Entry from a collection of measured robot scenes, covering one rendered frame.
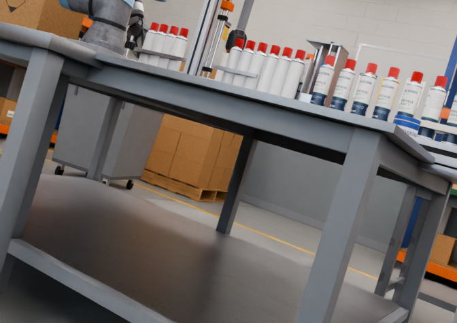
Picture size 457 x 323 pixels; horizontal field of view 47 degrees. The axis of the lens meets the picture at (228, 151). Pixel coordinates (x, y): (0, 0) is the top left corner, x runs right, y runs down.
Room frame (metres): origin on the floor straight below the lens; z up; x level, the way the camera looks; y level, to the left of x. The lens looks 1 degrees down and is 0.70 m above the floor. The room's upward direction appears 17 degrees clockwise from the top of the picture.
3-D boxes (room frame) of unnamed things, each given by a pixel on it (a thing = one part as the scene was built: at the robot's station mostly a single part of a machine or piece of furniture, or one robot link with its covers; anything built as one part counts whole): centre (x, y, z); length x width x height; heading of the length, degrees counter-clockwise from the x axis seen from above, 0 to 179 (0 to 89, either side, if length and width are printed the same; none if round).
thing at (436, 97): (1.66, -0.57, 0.98); 0.05 x 0.05 x 0.20
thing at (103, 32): (1.86, 0.53, 0.93); 0.15 x 0.15 x 0.10
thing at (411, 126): (1.44, -0.44, 0.87); 0.07 x 0.07 x 0.07
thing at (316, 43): (1.96, -0.24, 1.14); 0.14 x 0.11 x 0.01; 61
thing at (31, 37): (1.95, 0.69, 0.81); 0.90 x 0.90 x 0.04; 61
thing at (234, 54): (2.03, 0.08, 0.98); 0.05 x 0.05 x 0.20
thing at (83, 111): (4.62, 1.05, 0.48); 0.89 x 0.63 x 0.96; 170
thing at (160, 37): (2.21, 0.41, 0.98); 0.05 x 0.05 x 0.20
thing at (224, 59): (2.37, 0.11, 1.03); 0.09 x 0.09 x 0.30
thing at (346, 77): (1.81, -0.31, 0.98); 0.05 x 0.05 x 0.20
